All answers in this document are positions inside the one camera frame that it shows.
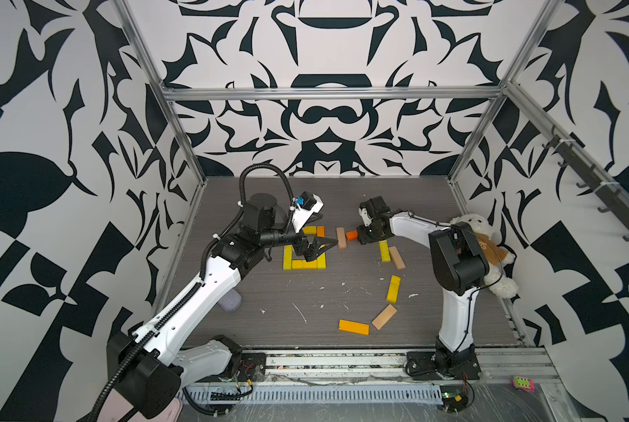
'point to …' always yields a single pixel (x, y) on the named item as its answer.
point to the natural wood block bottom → (380, 320)
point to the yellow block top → (310, 229)
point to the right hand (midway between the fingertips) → (363, 231)
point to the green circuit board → (454, 397)
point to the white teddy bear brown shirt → (499, 258)
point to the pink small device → (524, 383)
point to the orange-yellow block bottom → (353, 326)
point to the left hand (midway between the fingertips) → (324, 222)
